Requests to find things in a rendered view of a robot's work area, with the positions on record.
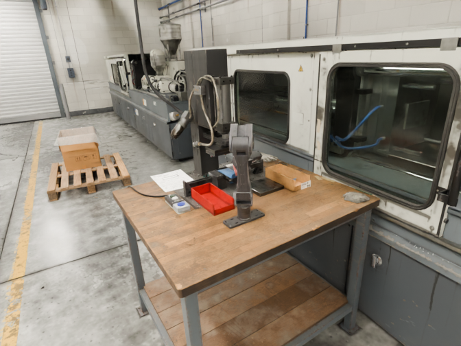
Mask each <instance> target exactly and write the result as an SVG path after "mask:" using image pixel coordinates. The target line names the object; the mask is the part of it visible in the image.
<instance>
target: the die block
mask: <svg viewBox="0 0 461 346"><path fill-rule="evenodd" d="M209 176H211V175H210V174H209ZM212 177H213V176H212ZM232 182H234V183H235V184H237V177H235V178H233V180H232ZM212 184H213V185H214V186H216V187H218V188H219V189H226V188H227V180H226V179H224V177H222V178H215V177H213V182H212Z"/></svg>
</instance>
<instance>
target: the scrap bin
mask: <svg viewBox="0 0 461 346"><path fill-rule="evenodd" d="M191 197H192V199H194V200H195V201H196V202H197V203H199V204H200V205H201V206H203V207H204V208H205V209H206V210H207V211H208V212H210V213H211V214H212V215H214V216H216V215H219V214H222V213H225V212H227V211H230V210H233V209H235V199H233V197H232V196H230V195H228V194H227V193H226V192H224V191H222V190H221V189H219V188H218V187H216V186H214V185H213V184H212V183H206V184H203V185H199V186H196V187H192V188H191Z"/></svg>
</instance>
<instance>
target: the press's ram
mask: <svg viewBox="0 0 461 346"><path fill-rule="evenodd" d="M229 133H230V132H226V133H224V135H223V134H222V133H220V132H215V131H213V134H214V141H215V142H217V143H215V145H212V146H206V153H208V154H210V155H211V157H217V156H221V155H226V154H229V153H232V152H230V151H229V137H230V136H228V134H229ZM203 137H205V138H207V139H210V140H211V131H209V132H204V133H203Z"/></svg>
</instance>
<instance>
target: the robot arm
mask: <svg viewBox="0 0 461 346"><path fill-rule="evenodd" d="M254 145H255V143H254V137H253V135H252V124H246V125H245V126H238V124H231V125H230V137H229V151H230V152H232V153H233V156H234V157H233V158H232V161H231V163H232V164H233V168H234V171H235V176H237V189H236V191H234V192H233V199H235V206H237V215H236V216H234V217H232V218H229V219H226V220H223V224H225V225H226V226H227V227H228V228H229V229H233V228H235V227H238V226H241V225H243V224H246V223H248V222H251V221H253V220H256V219H259V218H262V217H264V216H265V214H264V213H263V212H262V211H260V210H258V209H253V210H250V206H251V207H252V204H253V191H252V190H251V182H250V179H249V175H248V172H249V171H250V170H251V167H250V165H251V163H252V162H253V161H254V162H255V163H256V162H257V161H258V160H261V158H262V156H263V155H262V154H261V153H260V152H259V151H258V150H255V151H253V149H254Z"/></svg>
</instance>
